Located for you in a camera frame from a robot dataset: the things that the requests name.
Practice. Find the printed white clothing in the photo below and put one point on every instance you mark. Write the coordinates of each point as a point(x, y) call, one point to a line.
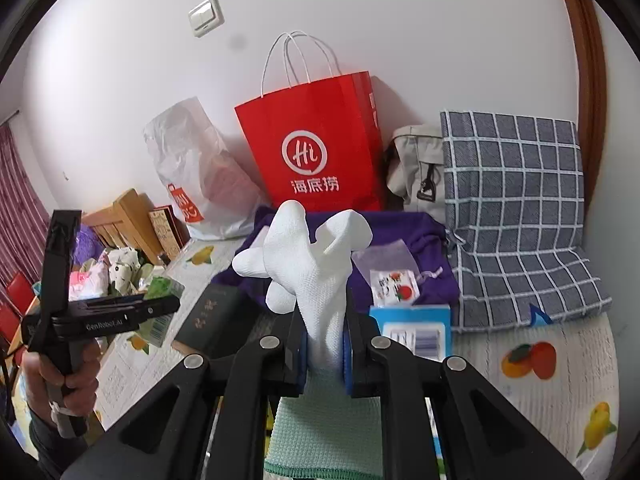
point(122, 265)

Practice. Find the brown wooden door frame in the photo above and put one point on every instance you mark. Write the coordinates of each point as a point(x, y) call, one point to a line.
point(582, 60)

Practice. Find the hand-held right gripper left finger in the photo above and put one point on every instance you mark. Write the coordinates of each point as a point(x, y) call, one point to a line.
point(303, 360)

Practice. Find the purple fabric storage tray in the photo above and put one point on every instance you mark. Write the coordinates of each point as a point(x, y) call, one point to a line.
point(400, 230)

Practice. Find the wooden bed headboard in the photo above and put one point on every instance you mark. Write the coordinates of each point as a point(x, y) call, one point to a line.
point(130, 215)

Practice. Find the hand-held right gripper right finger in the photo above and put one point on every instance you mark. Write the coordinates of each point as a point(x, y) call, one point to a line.
point(347, 360)

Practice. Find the green wipes pack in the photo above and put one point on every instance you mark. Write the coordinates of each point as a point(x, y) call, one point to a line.
point(167, 287)

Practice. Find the white plastic shopping bag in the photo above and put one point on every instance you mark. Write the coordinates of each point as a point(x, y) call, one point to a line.
point(200, 170)

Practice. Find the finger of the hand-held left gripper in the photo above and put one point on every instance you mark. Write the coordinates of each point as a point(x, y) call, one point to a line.
point(162, 305)
point(60, 255)

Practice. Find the white wall light switch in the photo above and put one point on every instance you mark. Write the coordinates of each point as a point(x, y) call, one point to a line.
point(206, 15)

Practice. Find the red paper shopping bag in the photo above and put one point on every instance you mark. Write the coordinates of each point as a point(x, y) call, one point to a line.
point(310, 125)

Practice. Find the clear printed zip pouch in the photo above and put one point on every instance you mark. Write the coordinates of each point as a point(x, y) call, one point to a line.
point(395, 285)

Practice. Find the purple plush toy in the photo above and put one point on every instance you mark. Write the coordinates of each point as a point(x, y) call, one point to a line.
point(87, 247)

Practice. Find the person's left forearm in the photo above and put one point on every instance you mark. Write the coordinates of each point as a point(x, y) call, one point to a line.
point(45, 445)

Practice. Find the beige canvas bag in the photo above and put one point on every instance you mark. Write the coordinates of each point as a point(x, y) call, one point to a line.
point(415, 160)

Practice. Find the white knit glove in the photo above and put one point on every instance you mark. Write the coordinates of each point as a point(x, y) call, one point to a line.
point(310, 280)

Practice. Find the blue tissue pack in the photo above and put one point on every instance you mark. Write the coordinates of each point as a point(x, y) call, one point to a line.
point(415, 320)

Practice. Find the mint green cloth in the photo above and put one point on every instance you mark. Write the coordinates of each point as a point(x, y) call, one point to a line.
point(325, 425)

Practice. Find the person's left hand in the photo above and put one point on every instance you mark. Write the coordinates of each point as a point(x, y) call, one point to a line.
point(85, 390)

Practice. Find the red chair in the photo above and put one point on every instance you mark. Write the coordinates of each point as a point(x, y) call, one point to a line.
point(17, 290)

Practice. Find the red striped curtain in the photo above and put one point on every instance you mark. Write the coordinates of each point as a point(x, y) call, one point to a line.
point(20, 200)

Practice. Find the dark green gold-capped box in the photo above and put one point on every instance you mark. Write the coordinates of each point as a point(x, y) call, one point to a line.
point(215, 315)

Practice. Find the grey checked cushion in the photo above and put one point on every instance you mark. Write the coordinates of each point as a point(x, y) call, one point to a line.
point(515, 200)

